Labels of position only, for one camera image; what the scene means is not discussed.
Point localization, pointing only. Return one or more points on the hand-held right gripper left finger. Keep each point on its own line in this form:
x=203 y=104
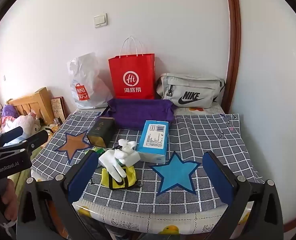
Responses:
x=84 y=177

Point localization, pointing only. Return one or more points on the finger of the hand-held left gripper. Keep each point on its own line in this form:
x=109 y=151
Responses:
x=12 y=133
x=37 y=138

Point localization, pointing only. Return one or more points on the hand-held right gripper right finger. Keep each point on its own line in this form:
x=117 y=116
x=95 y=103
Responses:
x=216 y=177

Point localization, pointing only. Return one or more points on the green tissue packet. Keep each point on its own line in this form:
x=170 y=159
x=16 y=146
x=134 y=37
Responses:
x=95 y=150

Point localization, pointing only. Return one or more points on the white glove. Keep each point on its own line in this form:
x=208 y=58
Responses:
x=123 y=155

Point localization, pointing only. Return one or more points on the yellow pouch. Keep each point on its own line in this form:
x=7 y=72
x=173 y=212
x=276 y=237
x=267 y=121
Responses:
x=130 y=175

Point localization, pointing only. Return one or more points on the purple fabric bin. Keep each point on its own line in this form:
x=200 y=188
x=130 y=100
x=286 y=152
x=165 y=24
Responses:
x=138 y=115

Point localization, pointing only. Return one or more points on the person's left hand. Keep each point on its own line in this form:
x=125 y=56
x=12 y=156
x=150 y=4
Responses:
x=8 y=201

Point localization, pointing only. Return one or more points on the purple plush toy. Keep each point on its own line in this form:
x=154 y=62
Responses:
x=8 y=111

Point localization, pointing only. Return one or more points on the patterned book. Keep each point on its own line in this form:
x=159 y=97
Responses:
x=58 y=107

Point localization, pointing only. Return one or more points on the wooden bed headboard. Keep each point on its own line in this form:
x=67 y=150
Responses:
x=35 y=100

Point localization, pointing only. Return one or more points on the grey checked blanket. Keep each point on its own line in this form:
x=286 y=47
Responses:
x=200 y=135

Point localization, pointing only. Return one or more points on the dark green tin box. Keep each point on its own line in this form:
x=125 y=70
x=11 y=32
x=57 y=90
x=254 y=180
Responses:
x=100 y=132

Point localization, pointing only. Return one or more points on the blue tissue pack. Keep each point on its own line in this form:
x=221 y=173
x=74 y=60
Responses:
x=153 y=140

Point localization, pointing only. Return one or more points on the white plastic bag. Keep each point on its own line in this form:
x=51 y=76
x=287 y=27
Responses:
x=88 y=75

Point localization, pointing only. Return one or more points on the grey waist bag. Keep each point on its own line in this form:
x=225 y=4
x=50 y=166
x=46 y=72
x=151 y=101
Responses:
x=187 y=87

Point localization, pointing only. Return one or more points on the red paper bag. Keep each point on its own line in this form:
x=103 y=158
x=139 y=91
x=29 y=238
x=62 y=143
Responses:
x=131 y=67

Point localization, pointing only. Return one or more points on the brown wooden door frame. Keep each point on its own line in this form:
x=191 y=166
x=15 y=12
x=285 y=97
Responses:
x=234 y=55

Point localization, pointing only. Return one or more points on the white light switch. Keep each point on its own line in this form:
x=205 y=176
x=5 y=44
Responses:
x=100 y=20

